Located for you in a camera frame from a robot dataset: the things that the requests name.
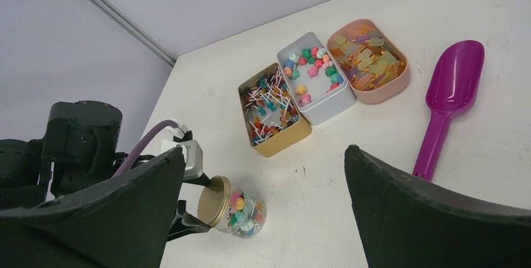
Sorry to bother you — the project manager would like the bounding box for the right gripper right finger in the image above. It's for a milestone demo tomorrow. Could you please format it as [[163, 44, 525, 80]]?
[[344, 145, 530, 267]]

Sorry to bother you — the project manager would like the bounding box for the clear plastic cup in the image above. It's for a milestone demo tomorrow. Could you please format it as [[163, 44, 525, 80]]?
[[215, 183, 267, 239]]

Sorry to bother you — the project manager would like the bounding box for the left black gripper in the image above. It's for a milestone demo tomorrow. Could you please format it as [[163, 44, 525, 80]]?
[[168, 173, 210, 242]]

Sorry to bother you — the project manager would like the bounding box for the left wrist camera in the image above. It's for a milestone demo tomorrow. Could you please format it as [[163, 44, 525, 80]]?
[[161, 119, 204, 182]]

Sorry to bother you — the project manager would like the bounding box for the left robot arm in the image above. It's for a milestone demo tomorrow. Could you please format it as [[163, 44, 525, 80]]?
[[1, 100, 209, 209]]

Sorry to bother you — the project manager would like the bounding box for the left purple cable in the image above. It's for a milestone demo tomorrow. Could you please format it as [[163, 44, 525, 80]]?
[[111, 119, 183, 178]]

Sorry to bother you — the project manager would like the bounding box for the gold tin of lollipops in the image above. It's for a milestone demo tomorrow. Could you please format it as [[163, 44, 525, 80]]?
[[238, 63, 312, 158]]

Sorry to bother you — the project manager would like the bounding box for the white tin of candies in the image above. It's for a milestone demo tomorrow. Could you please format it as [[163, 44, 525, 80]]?
[[277, 32, 356, 126]]

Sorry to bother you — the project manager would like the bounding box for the magenta plastic scoop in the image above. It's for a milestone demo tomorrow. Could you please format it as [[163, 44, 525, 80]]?
[[413, 40, 485, 182]]

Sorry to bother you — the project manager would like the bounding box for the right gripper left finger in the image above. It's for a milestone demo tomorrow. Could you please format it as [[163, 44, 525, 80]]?
[[1, 148, 185, 267]]

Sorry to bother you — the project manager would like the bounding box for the gold ring lid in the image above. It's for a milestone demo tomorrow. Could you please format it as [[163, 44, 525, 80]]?
[[197, 176, 231, 228]]

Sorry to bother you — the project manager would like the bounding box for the pink tin of gummies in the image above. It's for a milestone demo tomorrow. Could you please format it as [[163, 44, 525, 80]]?
[[326, 19, 411, 105]]

